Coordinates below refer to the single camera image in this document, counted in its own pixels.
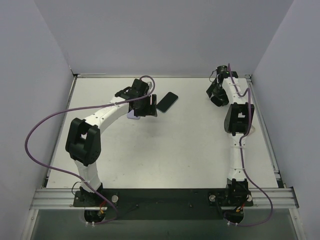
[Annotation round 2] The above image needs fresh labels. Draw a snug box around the dark smartphone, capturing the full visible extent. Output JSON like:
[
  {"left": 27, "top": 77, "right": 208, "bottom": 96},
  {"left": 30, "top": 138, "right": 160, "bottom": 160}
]
[{"left": 156, "top": 91, "right": 179, "bottom": 113}]

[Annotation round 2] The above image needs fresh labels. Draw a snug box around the beige phone case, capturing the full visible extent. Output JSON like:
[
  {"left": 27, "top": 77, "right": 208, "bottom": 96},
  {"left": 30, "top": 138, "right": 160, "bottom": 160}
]
[{"left": 247, "top": 125, "right": 256, "bottom": 136}]

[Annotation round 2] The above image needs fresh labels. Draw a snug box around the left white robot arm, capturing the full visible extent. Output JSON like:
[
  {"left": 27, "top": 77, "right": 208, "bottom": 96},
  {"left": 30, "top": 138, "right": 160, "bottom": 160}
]
[{"left": 65, "top": 77, "right": 158, "bottom": 206}]

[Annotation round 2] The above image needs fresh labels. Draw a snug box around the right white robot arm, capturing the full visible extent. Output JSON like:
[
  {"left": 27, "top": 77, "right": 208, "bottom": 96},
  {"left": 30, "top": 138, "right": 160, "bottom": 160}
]
[{"left": 206, "top": 64, "right": 255, "bottom": 189}]

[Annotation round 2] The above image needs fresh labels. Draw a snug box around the lilac phone case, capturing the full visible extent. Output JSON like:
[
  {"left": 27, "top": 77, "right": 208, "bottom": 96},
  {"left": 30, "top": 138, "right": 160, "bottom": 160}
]
[{"left": 126, "top": 110, "right": 141, "bottom": 120}]

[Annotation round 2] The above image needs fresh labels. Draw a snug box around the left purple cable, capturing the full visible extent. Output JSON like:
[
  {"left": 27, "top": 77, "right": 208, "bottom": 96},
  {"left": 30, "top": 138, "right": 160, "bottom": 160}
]
[{"left": 24, "top": 75, "right": 157, "bottom": 225}]

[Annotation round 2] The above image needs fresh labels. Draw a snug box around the purple cable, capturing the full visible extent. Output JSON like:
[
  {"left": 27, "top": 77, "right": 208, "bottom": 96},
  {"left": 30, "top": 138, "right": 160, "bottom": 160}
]
[
  {"left": 226, "top": 62, "right": 275, "bottom": 228},
  {"left": 24, "top": 75, "right": 157, "bottom": 225}
]

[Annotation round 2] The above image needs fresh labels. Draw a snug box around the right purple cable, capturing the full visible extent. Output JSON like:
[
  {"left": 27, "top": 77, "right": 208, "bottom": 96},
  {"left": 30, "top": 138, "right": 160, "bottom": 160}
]
[{"left": 226, "top": 62, "right": 275, "bottom": 228}]

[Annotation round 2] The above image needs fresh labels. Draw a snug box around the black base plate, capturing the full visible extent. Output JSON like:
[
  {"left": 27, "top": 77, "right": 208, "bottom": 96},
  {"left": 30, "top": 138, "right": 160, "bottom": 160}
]
[{"left": 72, "top": 188, "right": 253, "bottom": 221}]

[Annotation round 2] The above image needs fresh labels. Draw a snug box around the aluminium front rail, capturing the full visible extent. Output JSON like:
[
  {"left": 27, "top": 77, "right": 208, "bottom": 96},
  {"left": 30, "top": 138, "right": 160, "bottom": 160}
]
[{"left": 29, "top": 188, "right": 299, "bottom": 210}]

